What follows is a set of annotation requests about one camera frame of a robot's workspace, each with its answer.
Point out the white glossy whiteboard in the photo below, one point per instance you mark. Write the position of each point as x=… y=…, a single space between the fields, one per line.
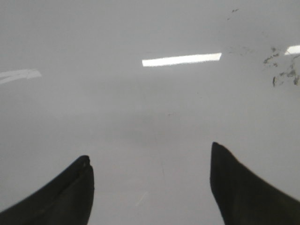
x=144 y=87

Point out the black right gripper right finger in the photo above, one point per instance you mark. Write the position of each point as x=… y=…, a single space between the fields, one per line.
x=243 y=198

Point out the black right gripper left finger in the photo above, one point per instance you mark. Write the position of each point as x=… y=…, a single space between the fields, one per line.
x=65 y=200

